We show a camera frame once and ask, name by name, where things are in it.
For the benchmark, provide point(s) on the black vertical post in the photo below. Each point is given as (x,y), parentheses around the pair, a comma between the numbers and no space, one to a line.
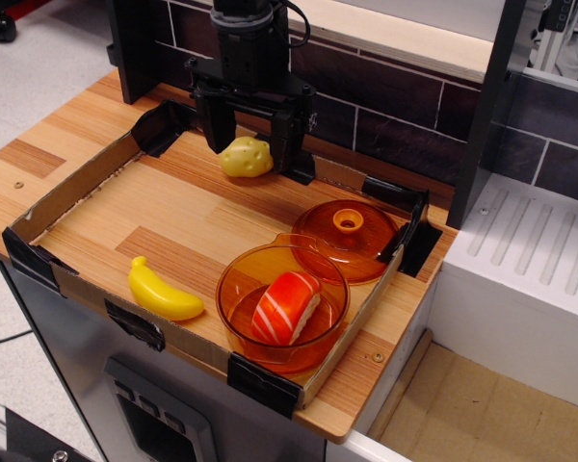
(135,28)

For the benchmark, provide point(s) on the white dish drainer sink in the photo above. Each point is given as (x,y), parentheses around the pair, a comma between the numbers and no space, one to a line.
(507,294)

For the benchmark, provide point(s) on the orange salmon sushi toy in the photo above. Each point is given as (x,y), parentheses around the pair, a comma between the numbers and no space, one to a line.
(285,307)

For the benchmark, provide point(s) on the yellow toy potato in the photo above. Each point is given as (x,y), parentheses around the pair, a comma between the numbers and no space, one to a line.
(246,157)

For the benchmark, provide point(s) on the orange transparent plastic pot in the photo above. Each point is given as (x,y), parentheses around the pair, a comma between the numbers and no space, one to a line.
(246,279)

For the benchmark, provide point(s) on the dark grey vertical pillar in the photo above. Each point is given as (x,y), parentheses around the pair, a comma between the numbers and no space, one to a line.
(478,158)

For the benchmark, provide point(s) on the grey toy oven front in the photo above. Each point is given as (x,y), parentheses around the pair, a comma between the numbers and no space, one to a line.
(138,401)

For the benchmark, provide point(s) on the yellow toy banana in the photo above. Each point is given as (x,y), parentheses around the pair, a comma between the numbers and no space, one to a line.
(159,297)

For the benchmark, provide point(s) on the black caster wheel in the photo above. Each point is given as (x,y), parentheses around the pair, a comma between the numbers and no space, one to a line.
(8,30)

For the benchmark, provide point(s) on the orange transparent pot lid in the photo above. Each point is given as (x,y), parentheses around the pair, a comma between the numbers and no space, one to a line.
(352,234)

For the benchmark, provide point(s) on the cardboard fence with black tape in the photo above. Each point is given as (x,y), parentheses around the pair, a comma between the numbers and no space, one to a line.
(152,234)

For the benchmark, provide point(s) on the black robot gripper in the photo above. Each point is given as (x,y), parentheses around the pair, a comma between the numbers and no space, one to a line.
(252,76)

